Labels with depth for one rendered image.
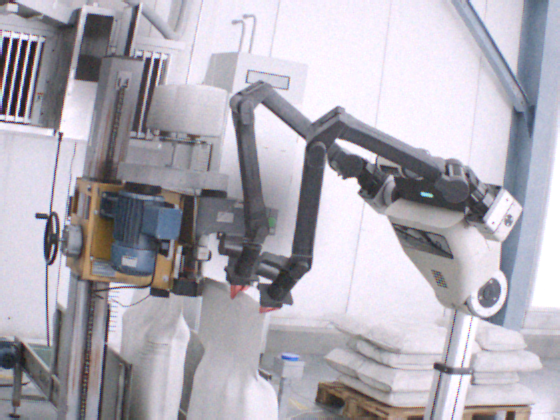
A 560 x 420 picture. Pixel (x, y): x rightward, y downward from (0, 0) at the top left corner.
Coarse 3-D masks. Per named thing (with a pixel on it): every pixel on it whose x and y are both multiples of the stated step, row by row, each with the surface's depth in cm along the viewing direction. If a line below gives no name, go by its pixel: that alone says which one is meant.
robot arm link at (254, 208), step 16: (240, 112) 312; (240, 128) 315; (240, 144) 317; (240, 160) 320; (256, 160) 320; (240, 176) 323; (256, 176) 321; (256, 192) 323; (256, 208) 323; (256, 224) 324
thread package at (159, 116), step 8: (160, 88) 348; (168, 88) 347; (152, 96) 352; (160, 96) 348; (168, 96) 347; (152, 104) 350; (160, 104) 348; (168, 104) 347; (152, 112) 349; (160, 112) 347; (168, 112) 347; (152, 120) 348; (160, 120) 347; (168, 120) 347; (152, 128) 349; (160, 128) 347; (168, 128) 347
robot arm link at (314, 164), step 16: (320, 144) 269; (304, 160) 275; (320, 160) 271; (304, 176) 278; (320, 176) 278; (304, 192) 281; (320, 192) 281; (304, 208) 284; (304, 224) 287; (304, 240) 290; (304, 256) 292
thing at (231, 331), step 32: (224, 288) 343; (224, 320) 340; (256, 320) 314; (224, 352) 336; (256, 352) 312; (224, 384) 320; (256, 384) 314; (192, 416) 334; (224, 416) 315; (256, 416) 311
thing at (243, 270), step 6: (240, 258) 329; (240, 264) 329; (246, 264) 328; (252, 264) 329; (228, 270) 331; (234, 270) 331; (240, 270) 329; (246, 270) 329; (252, 270) 330; (228, 276) 329; (234, 276) 329; (240, 276) 330; (246, 276) 330; (252, 276) 333; (258, 282) 333
